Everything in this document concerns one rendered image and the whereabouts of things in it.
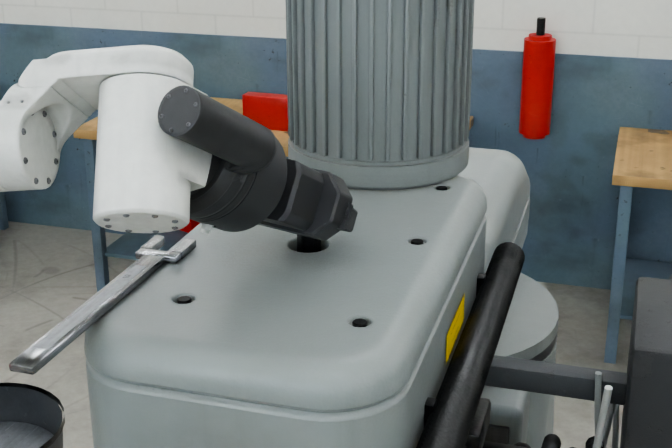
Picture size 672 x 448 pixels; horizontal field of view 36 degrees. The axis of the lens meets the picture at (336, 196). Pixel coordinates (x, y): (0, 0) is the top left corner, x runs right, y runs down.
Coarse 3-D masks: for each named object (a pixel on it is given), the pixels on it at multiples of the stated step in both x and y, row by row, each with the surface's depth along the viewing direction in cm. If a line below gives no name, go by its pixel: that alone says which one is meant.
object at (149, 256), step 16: (160, 240) 92; (192, 240) 92; (144, 256) 89; (160, 256) 89; (176, 256) 89; (128, 272) 85; (144, 272) 86; (112, 288) 82; (128, 288) 83; (96, 304) 80; (112, 304) 81; (64, 320) 77; (80, 320) 77; (96, 320) 78; (48, 336) 75; (64, 336) 75; (32, 352) 73; (48, 352) 73; (16, 368) 71; (32, 368) 71
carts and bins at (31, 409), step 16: (0, 384) 319; (16, 384) 318; (0, 400) 320; (16, 400) 319; (32, 400) 318; (48, 400) 314; (0, 416) 321; (16, 416) 321; (32, 416) 319; (48, 416) 316; (64, 416) 304; (0, 432) 315; (16, 432) 315; (32, 432) 315; (48, 432) 315
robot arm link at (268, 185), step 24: (264, 168) 77; (288, 168) 82; (312, 168) 86; (264, 192) 78; (288, 192) 82; (312, 192) 84; (336, 192) 84; (240, 216) 78; (264, 216) 80; (288, 216) 82; (312, 216) 84; (336, 216) 84
